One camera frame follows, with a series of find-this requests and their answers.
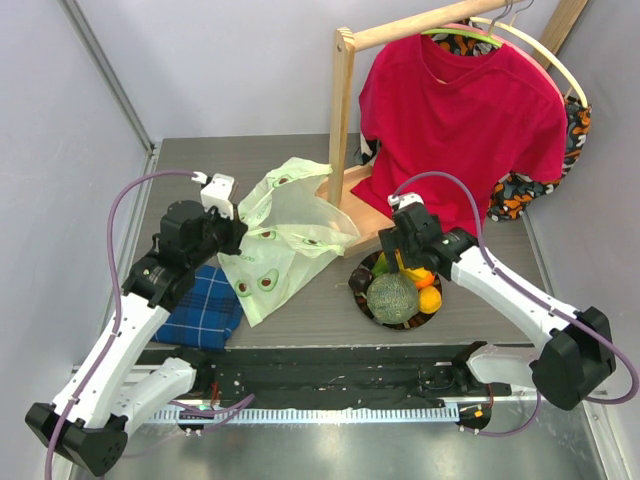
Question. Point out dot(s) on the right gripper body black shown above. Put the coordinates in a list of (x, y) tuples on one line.
[(395, 240)]

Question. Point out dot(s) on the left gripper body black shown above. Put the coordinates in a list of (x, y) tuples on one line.
[(216, 230)]

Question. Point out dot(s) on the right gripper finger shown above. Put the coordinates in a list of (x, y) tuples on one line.
[(390, 255), (408, 259)]

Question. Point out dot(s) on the yellow bell pepper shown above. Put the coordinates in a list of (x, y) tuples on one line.
[(417, 275)]

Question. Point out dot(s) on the orange fruit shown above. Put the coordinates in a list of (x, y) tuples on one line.
[(425, 282)]

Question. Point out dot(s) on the green cantaloupe melon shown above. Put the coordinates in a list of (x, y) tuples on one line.
[(392, 298)]

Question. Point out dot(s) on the yellow lemon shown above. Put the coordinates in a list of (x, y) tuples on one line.
[(430, 300)]

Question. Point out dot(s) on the dark purple fruit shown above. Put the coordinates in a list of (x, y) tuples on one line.
[(360, 279)]

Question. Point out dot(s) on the green avocado plastic bag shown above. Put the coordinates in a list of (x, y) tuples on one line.
[(292, 235)]

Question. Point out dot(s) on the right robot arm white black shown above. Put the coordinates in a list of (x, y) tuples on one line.
[(567, 358)]

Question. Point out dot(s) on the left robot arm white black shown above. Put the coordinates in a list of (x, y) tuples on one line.
[(90, 421)]

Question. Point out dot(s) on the wooden clothes rack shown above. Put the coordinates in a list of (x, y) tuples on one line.
[(346, 44)]

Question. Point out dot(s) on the green mango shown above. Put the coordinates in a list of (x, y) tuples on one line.
[(380, 266)]

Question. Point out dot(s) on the black fruit plate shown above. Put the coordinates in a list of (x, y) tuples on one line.
[(414, 322)]

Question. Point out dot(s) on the blue plaid cloth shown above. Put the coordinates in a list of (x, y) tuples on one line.
[(207, 315)]

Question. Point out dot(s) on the orange black patterned garment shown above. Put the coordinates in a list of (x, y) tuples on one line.
[(575, 135)]

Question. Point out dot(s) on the red t-shirt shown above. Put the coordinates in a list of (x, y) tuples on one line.
[(460, 145)]

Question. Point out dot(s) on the green clothes hanger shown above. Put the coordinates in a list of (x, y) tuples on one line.
[(486, 36)]

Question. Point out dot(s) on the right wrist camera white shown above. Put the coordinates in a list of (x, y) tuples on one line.
[(397, 202)]

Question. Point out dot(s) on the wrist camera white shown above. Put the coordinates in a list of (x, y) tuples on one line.
[(397, 202), (216, 193)]

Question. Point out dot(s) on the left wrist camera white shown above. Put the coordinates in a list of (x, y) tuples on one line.
[(216, 193)]

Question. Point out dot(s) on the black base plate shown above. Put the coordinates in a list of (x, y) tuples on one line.
[(323, 378)]

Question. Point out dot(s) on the white slotted cable duct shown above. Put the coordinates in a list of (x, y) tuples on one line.
[(252, 416)]

